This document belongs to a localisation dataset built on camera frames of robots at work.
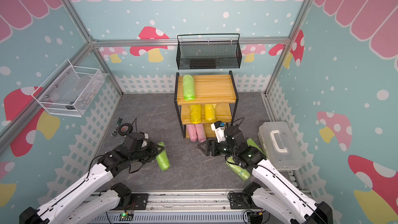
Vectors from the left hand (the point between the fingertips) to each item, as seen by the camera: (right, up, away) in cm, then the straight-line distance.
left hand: (163, 152), depth 78 cm
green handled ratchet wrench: (-36, +7, +19) cm, 42 cm away
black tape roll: (-31, +9, +22) cm, 39 cm away
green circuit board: (-17, -29, -5) cm, 34 cm away
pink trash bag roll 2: (+18, +7, +16) cm, 26 cm away
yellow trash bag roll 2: (+24, +20, +6) cm, 32 cm away
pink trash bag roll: (+13, +8, +16) cm, 23 cm away
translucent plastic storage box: (+60, +3, +2) cm, 60 cm away
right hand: (+20, +5, -5) cm, 22 cm away
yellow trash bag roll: (+16, +21, +6) cm, 27 cm away
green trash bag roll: (+1, -2, -4) cm, 4 cm away
